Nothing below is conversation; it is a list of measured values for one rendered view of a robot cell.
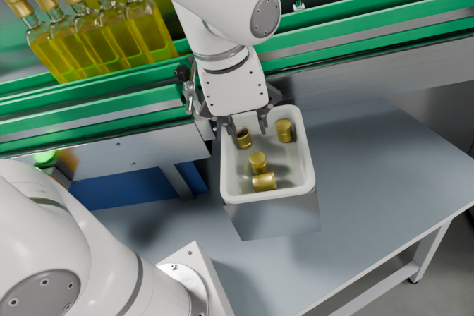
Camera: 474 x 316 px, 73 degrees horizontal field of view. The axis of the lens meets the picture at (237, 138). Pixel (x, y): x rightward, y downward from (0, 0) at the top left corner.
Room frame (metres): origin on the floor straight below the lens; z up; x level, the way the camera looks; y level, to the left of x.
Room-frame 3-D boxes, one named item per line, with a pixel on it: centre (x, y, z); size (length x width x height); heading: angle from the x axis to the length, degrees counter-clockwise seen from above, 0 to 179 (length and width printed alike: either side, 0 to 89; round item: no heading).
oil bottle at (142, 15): (0.68, 0.09, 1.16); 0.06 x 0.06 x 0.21; 77
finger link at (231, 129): (0.43, 0.01, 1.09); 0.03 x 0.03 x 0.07; 78
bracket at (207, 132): (0.55, 0.04, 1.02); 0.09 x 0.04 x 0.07; 166
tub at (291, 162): (0.41, -0.04, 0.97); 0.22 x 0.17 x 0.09; 166
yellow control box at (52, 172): (0.57, 0.48, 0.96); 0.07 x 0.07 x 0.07; 76
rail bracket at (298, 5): (0.68, -0.23, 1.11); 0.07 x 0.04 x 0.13; 166
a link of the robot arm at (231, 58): (0.42, -0.03, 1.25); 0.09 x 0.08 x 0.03; 78
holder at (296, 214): (0.44, -0.05, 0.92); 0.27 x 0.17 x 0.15; 166
